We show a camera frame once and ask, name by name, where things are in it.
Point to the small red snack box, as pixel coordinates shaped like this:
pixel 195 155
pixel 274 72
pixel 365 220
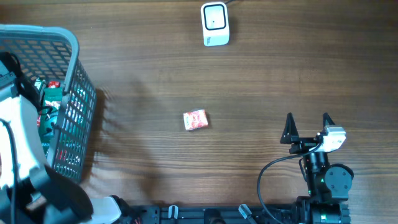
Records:
pixel 195 120

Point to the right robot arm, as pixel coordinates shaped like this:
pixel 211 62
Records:
pixel 328 184

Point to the grey plastic mesh basket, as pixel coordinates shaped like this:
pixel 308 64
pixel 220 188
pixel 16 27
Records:
pixel 51 53

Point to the red coffee stick sachet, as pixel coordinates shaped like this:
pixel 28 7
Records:
pixel 53 84

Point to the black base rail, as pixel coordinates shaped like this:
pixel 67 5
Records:
pixel 281 213

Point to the green 3M gloves bag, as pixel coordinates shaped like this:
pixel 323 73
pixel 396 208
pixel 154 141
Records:
pixel 48 118

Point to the green battery pack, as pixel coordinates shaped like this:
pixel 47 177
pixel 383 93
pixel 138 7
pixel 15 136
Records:
pixel 40 85

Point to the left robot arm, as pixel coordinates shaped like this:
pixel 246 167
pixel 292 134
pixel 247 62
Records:
pixel 31 191

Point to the white barcode scanner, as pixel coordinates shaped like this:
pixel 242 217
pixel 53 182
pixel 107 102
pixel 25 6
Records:
pixel 215 24

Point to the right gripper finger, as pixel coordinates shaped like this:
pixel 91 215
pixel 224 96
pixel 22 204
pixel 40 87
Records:
pixel 327 120
pixel 290 133

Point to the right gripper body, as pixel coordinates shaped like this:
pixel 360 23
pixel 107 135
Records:
pixel 303 145

